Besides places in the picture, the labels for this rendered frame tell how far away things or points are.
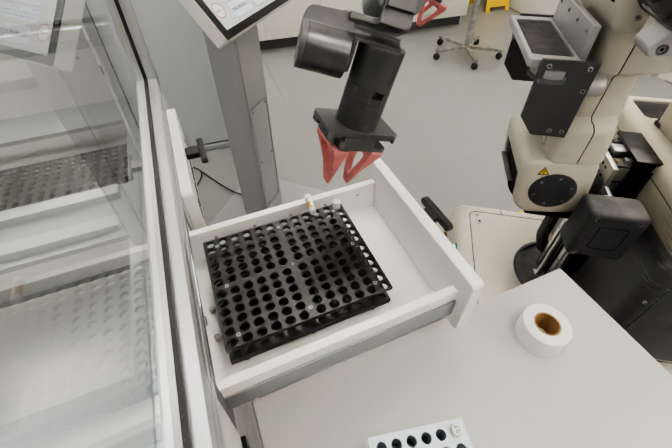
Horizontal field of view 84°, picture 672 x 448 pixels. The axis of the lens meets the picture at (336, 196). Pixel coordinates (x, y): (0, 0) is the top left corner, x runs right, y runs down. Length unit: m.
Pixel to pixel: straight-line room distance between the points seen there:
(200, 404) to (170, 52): 1.87
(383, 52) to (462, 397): 0.48
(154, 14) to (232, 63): 0.77
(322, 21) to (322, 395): 0.49
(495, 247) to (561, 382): 0.83
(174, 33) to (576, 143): 1.73
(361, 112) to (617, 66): 0.58
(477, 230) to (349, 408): 1.02
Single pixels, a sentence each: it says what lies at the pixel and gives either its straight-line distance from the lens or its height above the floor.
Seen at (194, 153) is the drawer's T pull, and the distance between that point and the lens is 0.74.
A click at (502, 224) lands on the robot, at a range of 1.55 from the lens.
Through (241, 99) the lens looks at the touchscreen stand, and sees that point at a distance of 1.39.
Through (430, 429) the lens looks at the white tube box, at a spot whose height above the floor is 0.80.
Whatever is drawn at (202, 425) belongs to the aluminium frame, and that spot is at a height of 0.99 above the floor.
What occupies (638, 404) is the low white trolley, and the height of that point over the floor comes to 0.76.
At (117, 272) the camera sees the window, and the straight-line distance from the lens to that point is 0.28.
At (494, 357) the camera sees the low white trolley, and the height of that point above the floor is 0.76.
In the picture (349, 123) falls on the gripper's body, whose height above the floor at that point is 1.07.
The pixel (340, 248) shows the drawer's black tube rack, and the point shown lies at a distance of 0.55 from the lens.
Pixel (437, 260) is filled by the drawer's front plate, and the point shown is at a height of 0.90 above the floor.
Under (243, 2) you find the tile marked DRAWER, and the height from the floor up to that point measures 1.01.
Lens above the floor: 1.33
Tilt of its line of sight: 43 degrees down
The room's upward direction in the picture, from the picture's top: straight up
